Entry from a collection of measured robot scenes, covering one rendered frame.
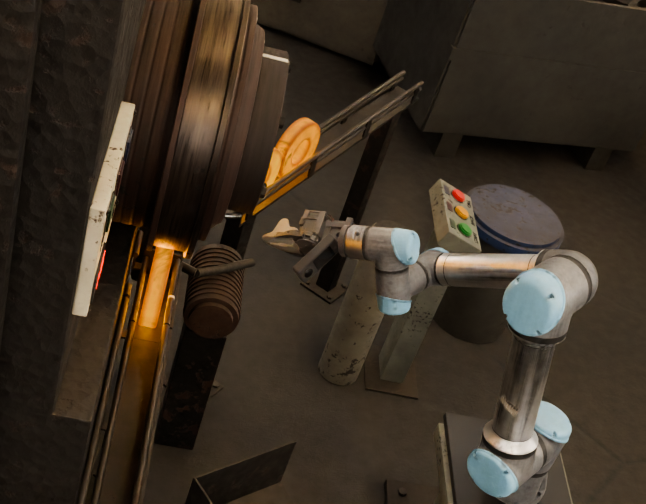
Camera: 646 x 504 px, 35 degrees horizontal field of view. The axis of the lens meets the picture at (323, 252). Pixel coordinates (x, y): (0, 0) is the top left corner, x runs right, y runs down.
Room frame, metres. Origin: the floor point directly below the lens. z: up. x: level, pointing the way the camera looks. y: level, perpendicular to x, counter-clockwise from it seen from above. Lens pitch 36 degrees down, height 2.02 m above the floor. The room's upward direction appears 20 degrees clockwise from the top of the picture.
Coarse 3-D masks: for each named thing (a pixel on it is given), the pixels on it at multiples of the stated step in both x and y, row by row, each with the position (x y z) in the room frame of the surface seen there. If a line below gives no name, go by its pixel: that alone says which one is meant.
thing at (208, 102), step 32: (224, 0) 1.44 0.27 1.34; (224, 32) 1.37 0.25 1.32; (224, 64) 1.33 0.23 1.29; (192, 96) 1.28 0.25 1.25; (224, 96) 1.30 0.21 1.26; (192, 128) 1.26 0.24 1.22; (224, 128) 1.27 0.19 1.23; (192, 160) 1.25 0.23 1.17; (192, 192) 1.24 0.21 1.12; (160, 224) 1.25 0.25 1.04; (192, 224) 1.25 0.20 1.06
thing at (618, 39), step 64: (448, 0) 3.67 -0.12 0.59; (512, 0) 3.60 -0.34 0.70; (576, 0) 3.72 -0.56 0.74; (640, 0) 4.11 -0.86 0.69; (384, 64) 3.96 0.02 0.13; (448, 64) 3.54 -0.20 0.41; (512, 64) 3.65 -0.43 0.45; (576, 64) 3.77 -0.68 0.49; (640, 64) 3.91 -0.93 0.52; (448, 128) 3.58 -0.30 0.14; (512, 128) 3.71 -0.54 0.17; (576, 128) 3.84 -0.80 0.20; (640, 128) 3.98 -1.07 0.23
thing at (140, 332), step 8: (144, 280) 1.55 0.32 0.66; (168, 280) 1.57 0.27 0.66; (144, 288) 1.52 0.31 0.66; (168, 288) 1.55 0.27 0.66; (144, 296) 1.50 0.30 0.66; (160, 312) 1.47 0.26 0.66; (136, 320) 1.43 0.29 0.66; (160, 320) 1.45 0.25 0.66; (136, 328) 1.41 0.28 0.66; (144, 328) 1.42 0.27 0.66; (152, 328) 1.42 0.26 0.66; (160, 328) 1.43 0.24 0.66; (136, 336) 1.39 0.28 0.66; (144, 336) 1.40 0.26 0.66; (152, 336) 1.40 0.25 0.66; (160, 336) 1.41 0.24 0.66
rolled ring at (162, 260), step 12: (156, 252) 1.42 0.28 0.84; (168, 252) 1.43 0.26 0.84; (156, 264) 1.40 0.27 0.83; (168, 264) 1.41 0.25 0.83; (156, 276) 1.39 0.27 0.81; (156, 288) 1.38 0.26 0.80; (144, 300) 1.37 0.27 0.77; (156, 300) 1.37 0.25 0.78; (144, 312) 1.37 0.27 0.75; (156, 312) 1.37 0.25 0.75; (144, 324) 1.38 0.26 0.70; (156, 324) 1.38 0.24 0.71
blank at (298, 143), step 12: (300, 120) 2.11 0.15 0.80; (288, 132) 2.07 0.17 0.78; (300, 132) 2.07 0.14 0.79; (312, 132) 2.13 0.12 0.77; (288, 144) 2.04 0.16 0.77; (300, 144) 2.14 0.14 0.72; (312, 144) 2.15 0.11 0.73; (288, 156) 2.05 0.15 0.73; (300, 156) 2.12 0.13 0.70; (288, 168) 2.07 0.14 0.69
